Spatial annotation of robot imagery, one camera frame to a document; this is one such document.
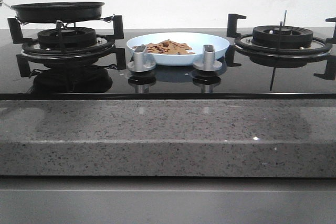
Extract light blue plate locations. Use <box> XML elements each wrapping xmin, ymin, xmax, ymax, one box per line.
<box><xmin>127</xmin><ymin>32</ymin><xmax>230</xmax><ymax>66</ymax></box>

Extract brown meat slices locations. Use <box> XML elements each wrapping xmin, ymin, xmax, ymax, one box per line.
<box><xmin>146</xmin><ymin>39</ymin><xmax>195</xmax><ymax>55</ymax></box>

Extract black frying pan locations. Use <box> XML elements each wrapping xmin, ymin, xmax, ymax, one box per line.
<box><xmin>6</xmin><ymin>2</ymin><xmax>104</xmax><ymax>23</ymax></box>

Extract black glass stove top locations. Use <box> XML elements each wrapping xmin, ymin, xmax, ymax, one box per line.
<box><xmin>1</xmin><ymin>29</ymin><xmax>335</xmax><ymax>100</ymax></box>

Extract silver left stove knob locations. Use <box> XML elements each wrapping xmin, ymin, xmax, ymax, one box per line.
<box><xmin>127</xmin><ymin>45</ymin><xmax>156</xmax><ymax>72</ymax></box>

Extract silver stove knob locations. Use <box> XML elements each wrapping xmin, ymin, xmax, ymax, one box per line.
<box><xmin>127</xmin><ymin>45</ymin><xmax>156</xmax><ymax>72</ymax></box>
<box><xmin>193</xmin><ymin>45</ymin><xmax>223</xmax><ymax>72</ymax></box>

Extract silver right stove knob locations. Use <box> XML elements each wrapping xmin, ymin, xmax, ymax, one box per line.
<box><xmin>193</xmin><ymin>45</ymin><xmax>223</xmax><ymax>72</ymax></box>

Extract black left pan support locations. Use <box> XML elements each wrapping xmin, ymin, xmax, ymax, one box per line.
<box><xmin>8</xmin><ymin>15</ymin><xmax>124</xmax><ymax>62</ymax></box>

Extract black left burner head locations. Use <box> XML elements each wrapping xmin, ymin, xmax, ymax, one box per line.
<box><xmin>37</xmin><ymin>27</ymin><xmax>97</xmax><ymax>49</ymax></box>

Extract black burner head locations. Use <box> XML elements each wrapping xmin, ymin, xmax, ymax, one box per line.
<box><xmin>252</xmin><ymin>25</ymin><xmax>313</xmax><ymax>48</ymax></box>
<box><xmin>37</xmin><ymin>27</ymin><xmax>97</xmax><ymax>49</ymax></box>

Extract black right burner head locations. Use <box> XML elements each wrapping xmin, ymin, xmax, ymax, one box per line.
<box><xmin>252</xmin><ymin>25</ymin><xmax>313</xmax><ymax>48</ymax></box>

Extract grey cabinet front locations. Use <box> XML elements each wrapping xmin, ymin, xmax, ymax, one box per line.
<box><xmin>1</xmin><ymin>177</ymin><xmax>335</xmax><ymax>223</ymax></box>

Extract chrome wire pan stand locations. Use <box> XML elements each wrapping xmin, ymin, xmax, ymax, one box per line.
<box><xmin>14</xmin><ymin>14</ymin><xmax>117</xmax><ymax>28</ymax></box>

